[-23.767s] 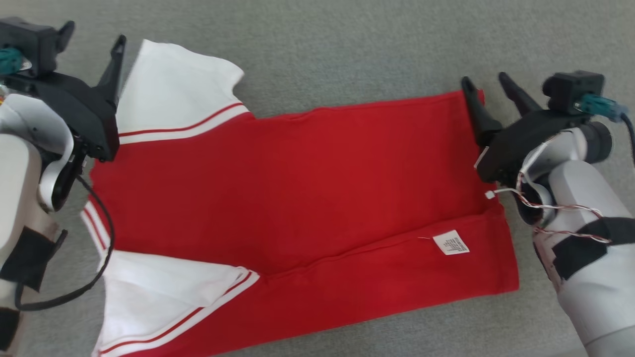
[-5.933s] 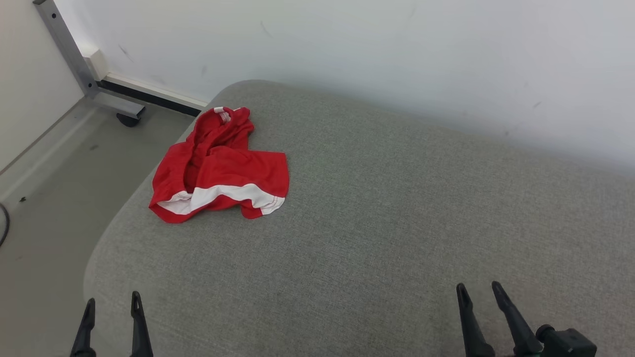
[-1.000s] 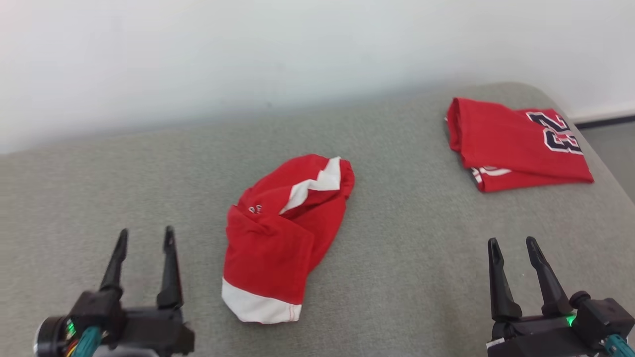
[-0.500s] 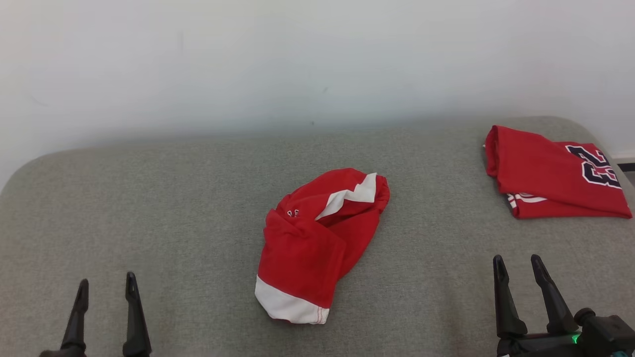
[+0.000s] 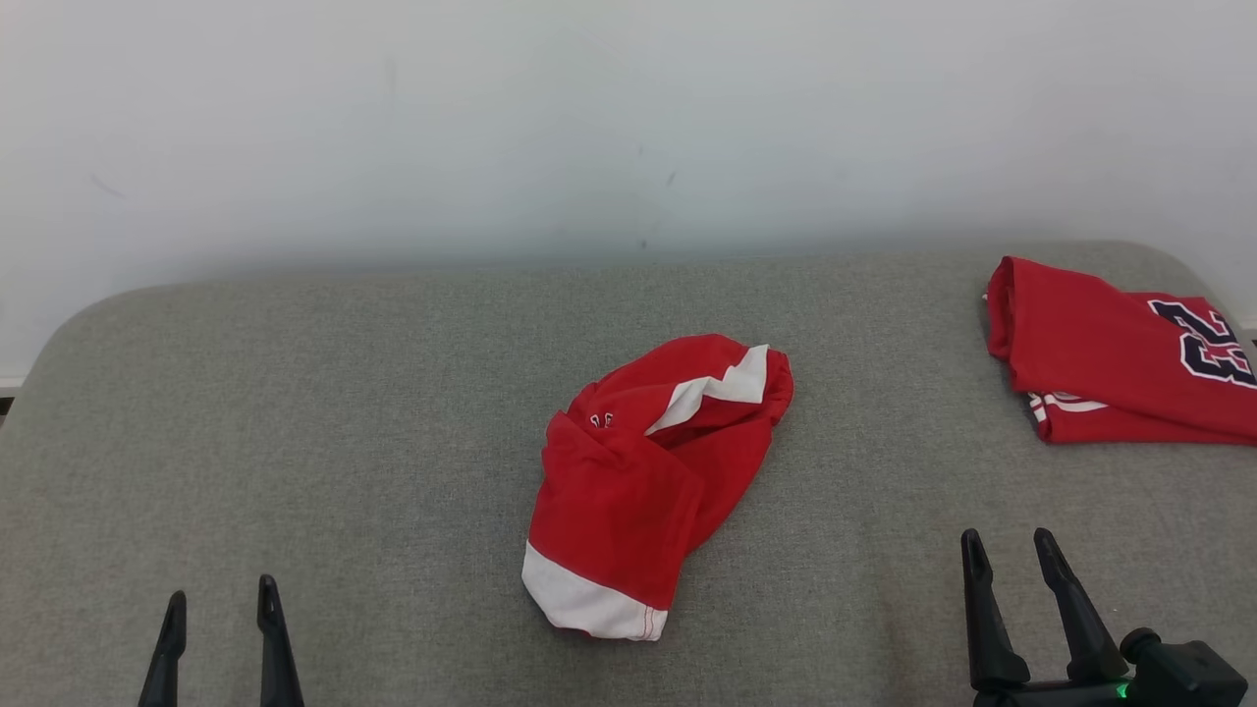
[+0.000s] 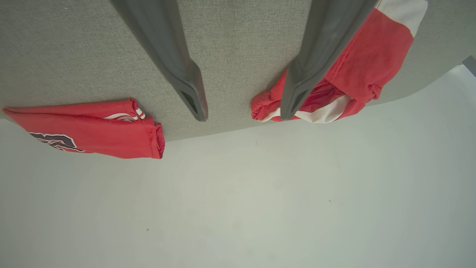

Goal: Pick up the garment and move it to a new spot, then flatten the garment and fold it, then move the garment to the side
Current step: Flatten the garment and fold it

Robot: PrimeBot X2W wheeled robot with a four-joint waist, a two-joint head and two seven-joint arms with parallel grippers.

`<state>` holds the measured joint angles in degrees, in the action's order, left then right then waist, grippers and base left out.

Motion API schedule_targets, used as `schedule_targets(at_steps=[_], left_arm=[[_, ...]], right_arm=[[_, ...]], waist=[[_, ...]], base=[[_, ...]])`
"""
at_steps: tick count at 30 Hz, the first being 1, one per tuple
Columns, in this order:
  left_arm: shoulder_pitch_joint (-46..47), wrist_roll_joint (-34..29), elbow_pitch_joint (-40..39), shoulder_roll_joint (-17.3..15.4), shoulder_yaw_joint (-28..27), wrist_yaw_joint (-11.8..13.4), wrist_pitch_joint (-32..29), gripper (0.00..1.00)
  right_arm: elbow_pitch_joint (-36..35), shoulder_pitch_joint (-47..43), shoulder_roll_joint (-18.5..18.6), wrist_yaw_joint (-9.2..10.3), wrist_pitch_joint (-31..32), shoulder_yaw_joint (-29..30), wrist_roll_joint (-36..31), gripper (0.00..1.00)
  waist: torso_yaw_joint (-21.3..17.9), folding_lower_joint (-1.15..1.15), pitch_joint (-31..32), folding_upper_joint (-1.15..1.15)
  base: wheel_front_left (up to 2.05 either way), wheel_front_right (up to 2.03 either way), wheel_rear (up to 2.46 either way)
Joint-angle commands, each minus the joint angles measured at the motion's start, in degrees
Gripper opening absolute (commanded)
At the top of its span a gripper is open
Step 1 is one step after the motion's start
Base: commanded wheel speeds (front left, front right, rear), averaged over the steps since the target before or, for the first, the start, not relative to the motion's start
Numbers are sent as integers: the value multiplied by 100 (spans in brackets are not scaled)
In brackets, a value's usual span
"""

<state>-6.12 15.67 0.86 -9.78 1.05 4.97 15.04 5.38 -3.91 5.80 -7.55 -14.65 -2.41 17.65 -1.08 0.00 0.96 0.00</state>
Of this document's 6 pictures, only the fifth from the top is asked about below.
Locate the red white numbered jersey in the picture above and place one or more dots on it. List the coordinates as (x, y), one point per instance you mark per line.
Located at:
(1090, 363)

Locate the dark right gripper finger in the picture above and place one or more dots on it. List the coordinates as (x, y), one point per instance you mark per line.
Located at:
(992, 648)
(1090, 638)

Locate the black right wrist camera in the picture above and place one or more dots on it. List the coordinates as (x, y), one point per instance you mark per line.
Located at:
(1188, 678)

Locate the red white sports shorts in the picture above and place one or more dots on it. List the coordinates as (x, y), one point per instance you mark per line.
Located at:
(628, 501)

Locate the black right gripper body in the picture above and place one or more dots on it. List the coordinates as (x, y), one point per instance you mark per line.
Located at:
(1061, 697)

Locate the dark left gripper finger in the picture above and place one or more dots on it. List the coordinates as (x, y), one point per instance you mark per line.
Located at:
(277, 668)
(165, 668)

